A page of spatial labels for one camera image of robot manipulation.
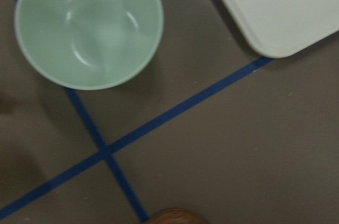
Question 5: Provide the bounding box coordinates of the cream bear tray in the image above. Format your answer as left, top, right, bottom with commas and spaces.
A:
222, 0, 338, 58

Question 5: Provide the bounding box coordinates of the green ceramic bowl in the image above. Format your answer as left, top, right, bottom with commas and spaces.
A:
14, 0, 164, 90

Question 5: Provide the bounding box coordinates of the brown wooden cutting board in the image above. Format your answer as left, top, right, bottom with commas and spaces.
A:
145, 208, 207, 224

